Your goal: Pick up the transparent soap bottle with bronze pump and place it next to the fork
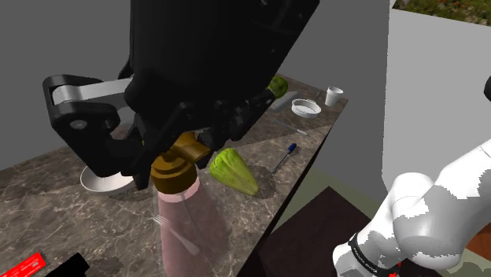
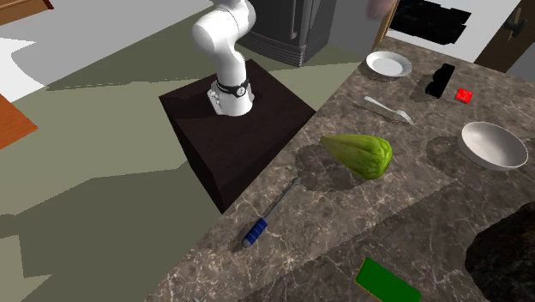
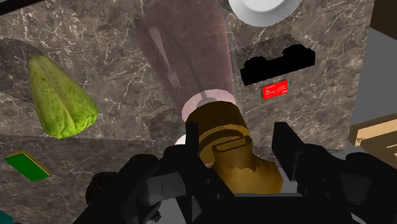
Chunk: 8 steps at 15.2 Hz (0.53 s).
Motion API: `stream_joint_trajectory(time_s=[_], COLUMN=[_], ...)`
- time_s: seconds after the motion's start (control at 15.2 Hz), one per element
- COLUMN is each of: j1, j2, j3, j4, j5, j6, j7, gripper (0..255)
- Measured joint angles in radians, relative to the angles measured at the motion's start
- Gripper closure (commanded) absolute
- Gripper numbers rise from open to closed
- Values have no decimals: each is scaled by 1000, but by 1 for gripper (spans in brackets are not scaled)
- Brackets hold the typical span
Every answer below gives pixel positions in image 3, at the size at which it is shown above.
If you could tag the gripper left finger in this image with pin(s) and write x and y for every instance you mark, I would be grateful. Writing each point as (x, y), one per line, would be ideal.
(173, 164)

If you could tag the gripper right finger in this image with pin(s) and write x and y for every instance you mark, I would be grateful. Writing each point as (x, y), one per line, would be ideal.
(316, 167)

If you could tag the golden brown jug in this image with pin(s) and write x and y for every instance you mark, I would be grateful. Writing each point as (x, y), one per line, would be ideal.
(223, 124)

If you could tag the light wooden furniture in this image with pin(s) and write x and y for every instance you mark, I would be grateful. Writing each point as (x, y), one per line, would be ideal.
(377, 130)

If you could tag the red label card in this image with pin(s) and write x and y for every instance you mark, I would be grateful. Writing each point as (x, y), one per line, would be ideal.
(275, 90)

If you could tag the flat black object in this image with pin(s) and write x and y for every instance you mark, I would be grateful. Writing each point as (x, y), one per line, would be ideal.
(276, 66)

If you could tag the pale grey fork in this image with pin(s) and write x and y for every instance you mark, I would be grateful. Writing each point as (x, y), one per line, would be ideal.
(162, 52)

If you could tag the translucent pink glass vessel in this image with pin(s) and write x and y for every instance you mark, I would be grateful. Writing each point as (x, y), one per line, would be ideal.
(201, 46)

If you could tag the green cabbage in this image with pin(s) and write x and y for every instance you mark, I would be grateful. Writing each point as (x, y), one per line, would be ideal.
(59, 99)

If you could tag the green book with yellow edge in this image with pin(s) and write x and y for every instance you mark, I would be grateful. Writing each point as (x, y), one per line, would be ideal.
(26, 166)

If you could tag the dark brown furniture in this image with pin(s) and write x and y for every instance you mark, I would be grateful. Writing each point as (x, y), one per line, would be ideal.
(386, 15)

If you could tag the teal object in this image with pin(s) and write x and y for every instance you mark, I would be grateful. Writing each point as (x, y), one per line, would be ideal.
(4, 217)

